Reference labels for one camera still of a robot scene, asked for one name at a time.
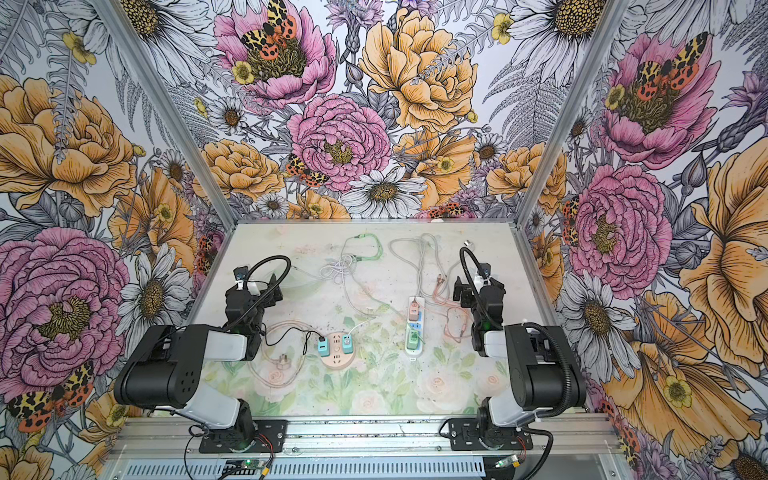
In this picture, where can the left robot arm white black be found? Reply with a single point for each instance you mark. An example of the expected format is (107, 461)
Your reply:
(164, 371)

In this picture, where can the green charger adapter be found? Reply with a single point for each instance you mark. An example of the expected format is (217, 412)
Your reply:
(413, 340)

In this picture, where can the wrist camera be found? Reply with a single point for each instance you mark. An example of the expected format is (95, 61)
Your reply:
(241, 273)
(482, 276)

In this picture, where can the white blue power strip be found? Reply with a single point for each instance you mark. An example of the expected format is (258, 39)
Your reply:
(419, 326)

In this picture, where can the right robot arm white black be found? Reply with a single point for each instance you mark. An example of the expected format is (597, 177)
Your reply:
(544, 379)

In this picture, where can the round pink power socket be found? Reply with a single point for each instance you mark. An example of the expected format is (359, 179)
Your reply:
(337, 359)

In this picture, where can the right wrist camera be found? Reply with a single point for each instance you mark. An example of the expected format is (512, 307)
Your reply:
(482, 276)

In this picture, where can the teal charger with white cable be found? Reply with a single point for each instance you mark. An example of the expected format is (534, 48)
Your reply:
(347, 344)

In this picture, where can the teal charger with black cable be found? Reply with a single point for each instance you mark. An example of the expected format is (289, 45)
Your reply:
(323, 347)

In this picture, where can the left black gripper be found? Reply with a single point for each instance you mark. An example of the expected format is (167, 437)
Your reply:
(268, 295)

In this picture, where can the aluminium front rail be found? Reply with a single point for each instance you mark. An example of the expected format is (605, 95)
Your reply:
(363, 436)

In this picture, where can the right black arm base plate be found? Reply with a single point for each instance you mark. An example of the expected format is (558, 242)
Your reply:
(466, 434)

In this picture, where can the pink charger adapter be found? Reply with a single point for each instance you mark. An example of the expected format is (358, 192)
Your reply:
(414, 310)

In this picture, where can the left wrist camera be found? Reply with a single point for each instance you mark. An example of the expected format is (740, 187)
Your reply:
(241, 273)

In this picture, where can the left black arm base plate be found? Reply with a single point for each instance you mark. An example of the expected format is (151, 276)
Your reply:
(264, 436)

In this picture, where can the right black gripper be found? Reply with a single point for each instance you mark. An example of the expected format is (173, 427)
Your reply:
(465, 290)

